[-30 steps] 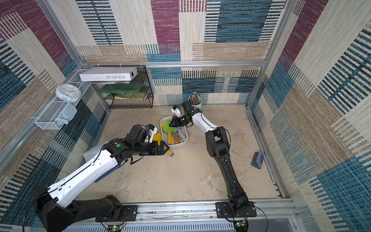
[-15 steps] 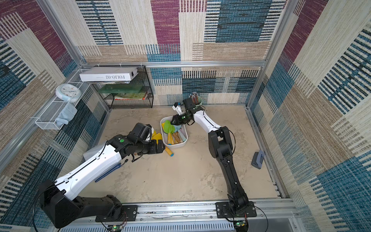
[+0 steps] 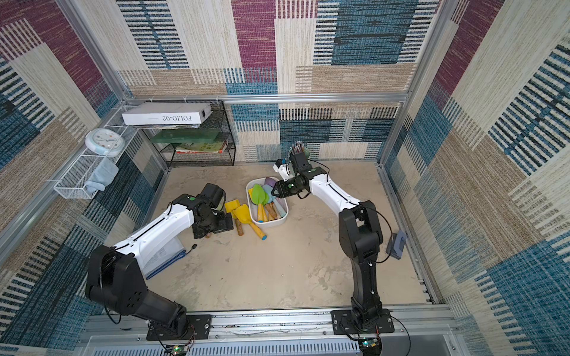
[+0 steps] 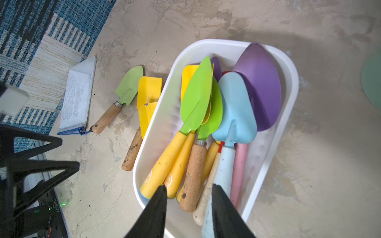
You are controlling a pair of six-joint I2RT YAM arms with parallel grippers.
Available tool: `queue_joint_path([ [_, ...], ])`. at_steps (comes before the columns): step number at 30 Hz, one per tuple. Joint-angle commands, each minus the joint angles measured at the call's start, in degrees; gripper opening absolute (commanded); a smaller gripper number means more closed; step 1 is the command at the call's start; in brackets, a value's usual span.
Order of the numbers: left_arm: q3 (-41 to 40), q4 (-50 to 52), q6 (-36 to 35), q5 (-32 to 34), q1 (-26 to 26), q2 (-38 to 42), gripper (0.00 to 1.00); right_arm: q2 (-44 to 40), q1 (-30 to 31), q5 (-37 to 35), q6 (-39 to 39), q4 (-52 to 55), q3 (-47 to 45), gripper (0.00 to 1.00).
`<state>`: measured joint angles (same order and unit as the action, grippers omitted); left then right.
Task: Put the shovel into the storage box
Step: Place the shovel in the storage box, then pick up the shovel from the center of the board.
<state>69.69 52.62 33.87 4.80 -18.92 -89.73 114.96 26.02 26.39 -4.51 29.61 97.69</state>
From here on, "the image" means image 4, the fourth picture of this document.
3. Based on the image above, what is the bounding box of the white plastic storage box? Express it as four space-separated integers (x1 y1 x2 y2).
133 39 299 221

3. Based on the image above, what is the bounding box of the open white book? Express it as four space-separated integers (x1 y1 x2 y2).
58 56 97 135

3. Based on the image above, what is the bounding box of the pale green trowel wooden handle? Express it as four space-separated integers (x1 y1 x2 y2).
90 65 144 134

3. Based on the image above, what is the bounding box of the light blue trowel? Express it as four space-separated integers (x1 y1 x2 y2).
201 71 257 238

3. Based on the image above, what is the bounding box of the mint green pencil cup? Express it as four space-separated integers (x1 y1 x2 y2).
361 48 381 111

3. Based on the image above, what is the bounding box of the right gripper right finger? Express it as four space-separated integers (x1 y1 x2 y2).
211 184 256 238

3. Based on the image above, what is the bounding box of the yellow scoop brown wooden handle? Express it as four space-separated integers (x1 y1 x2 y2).
122 76 163 171

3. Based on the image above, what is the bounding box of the red scoop wooden handle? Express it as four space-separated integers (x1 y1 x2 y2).
192 70 231 226

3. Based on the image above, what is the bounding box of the purple trowel pink handle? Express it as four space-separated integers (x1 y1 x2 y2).
229 42 282 207
210 56 222 82

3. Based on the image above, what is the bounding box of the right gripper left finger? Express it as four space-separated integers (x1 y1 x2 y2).
125 185 167 238

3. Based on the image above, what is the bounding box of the green trowel yellow handle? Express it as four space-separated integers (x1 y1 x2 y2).
140 56 212 199

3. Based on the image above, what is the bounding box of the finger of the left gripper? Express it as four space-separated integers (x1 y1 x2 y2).
1 124 63 160
1 160 80 223

